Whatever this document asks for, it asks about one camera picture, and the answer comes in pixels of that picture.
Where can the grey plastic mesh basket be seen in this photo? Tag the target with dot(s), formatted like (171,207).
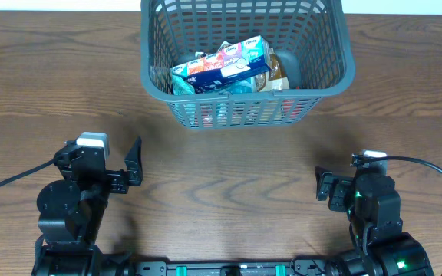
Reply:
(310,38)

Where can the teal white pouch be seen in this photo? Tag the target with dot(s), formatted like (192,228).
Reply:
(241,87)

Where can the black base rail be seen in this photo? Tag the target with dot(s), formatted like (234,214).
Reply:
(304,266)

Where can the teal white packet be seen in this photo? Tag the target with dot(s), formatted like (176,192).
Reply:
(181,87)

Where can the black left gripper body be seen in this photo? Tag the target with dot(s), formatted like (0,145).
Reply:
(116,180)

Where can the Kleenex tissue multipack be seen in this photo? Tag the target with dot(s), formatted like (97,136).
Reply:
(209,73)

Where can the brown white grain bag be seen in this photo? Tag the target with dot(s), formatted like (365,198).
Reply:
(261,80)
(277,77)

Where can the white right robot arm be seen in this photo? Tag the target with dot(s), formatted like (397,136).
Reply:
(373,207)

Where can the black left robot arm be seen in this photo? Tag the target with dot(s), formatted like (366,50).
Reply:
(71,209)

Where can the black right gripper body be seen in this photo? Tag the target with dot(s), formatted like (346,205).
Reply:
(341,195)

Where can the orange spaghetti packet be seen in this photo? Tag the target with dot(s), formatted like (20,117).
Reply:
(242,113)

